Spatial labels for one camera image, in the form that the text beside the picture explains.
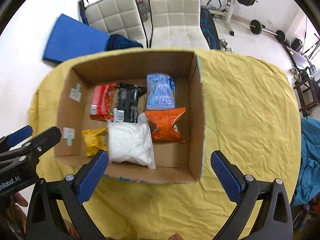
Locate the white weight rack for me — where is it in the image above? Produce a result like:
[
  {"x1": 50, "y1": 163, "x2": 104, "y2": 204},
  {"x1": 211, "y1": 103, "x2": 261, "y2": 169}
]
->
[{"x1": 204, "y1": 0, "x2": 236, "y2": 36}]

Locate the white quilted chair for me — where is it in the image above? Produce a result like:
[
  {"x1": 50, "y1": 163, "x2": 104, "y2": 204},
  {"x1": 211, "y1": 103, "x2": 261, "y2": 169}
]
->
[
  {"x1": 148, "y1": 0, "x2": 210, "y2": 50},
  {"x1": 78, "y1": 0, "x2": 149, "y2": 48}
]

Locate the white soft plastic bag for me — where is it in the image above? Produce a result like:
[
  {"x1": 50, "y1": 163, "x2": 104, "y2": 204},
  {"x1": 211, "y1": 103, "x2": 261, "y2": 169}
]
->
[{"x1": 107, "y1": 113, "x2": 156, "y2": 170}]

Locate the yellow tablecloth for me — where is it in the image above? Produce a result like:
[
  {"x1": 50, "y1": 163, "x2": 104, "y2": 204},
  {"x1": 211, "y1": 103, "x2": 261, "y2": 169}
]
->
[{"x1": 28, "y1": 49, "x2": 301, "y2": 239}]

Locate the cardboard box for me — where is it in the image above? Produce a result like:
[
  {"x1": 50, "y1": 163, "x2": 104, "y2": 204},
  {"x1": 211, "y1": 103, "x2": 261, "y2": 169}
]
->
[{"x1": 54, "y1": 49, "x2": 204, "y2": 184}]

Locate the teal blue cloth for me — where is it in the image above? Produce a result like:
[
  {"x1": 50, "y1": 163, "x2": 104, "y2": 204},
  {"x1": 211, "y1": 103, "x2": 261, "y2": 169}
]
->
[{"x1": 291, "y1": 118, "x2": 319, "y2": 206}]

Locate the black snack packet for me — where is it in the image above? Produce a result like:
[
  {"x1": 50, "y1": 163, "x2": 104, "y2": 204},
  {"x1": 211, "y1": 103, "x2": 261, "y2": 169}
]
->
[{"x1": 113, "y1": 83, "x2": 146, "y2": 124}]

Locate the yellow snack packet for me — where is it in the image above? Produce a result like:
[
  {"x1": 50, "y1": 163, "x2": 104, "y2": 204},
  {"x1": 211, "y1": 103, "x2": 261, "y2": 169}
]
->
[{"x1": 81, "y1": 128, "x2": 108, "y2": 158}]

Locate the black blue weight bench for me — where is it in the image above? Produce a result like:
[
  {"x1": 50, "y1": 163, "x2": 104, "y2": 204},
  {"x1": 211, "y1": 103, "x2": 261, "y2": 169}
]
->
[{"x1": 200, "y1": 8, "x2": 221, "y2": 50}]

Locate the person's right hand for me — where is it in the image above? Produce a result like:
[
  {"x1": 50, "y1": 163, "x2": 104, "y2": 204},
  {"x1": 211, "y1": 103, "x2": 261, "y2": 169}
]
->
[{"x1": 168, "y1": 233, "x2": 184, "y2": 240}]

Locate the white quilted chair left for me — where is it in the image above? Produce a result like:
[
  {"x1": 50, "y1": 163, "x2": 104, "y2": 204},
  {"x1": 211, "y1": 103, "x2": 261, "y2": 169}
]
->
[{"x1": 78, "y1": 0, "x2": 149, "y2": 48}]

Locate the barbell on floor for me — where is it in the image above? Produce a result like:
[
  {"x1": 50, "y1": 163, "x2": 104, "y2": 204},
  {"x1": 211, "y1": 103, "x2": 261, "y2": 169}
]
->
[{"x1": 249, "y1": 20, "x2": 286, "y2": 44}]

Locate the blue foam mat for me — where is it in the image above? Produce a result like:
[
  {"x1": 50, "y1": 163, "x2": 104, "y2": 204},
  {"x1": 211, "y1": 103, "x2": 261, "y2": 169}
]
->
[{"x1": 42, "y1": 14, "x2": 110, "y2": 63}]

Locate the white quilted chair right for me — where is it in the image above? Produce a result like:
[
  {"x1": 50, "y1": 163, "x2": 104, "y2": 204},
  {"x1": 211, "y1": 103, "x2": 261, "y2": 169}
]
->
[{"x1": 148, "y1": 0, "x2": 210, "y2": 50}]

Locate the red snack packet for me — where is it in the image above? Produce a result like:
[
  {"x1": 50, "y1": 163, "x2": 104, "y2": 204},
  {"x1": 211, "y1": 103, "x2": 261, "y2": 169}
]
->
[{"x1": 89, "y1": 83, "x2": 117, "y2": 121}]

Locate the light blue tissue pack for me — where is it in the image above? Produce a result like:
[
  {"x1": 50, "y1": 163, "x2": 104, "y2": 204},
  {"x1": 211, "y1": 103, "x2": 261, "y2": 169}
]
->
[{"x1": 146, "y1": 73, "x2": 175, "y2": 111}]

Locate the person's left hand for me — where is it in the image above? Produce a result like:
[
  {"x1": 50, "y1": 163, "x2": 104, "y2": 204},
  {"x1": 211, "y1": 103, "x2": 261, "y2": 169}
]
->
[{"x1": 1, "y1": 192, "x2": 28, "y2": 239}]

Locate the dark wooden stool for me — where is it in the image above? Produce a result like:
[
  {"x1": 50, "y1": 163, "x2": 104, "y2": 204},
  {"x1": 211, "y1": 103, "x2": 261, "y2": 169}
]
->
[{"x1": 293, "y1": 67, "x2": 319, "y2": 118}]

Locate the dark blue knitted fabric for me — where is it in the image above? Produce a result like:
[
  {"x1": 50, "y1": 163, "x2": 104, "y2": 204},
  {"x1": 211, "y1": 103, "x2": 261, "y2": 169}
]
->
[{"x1": 105, "y1": 34, "x2": 144, "y2": 51}]

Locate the orange snack packet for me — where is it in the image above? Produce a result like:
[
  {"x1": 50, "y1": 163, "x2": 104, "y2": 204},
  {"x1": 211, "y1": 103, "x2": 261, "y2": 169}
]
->
[{"x1": 145, "y1": 107, "x2": 186, "y2": 143}]

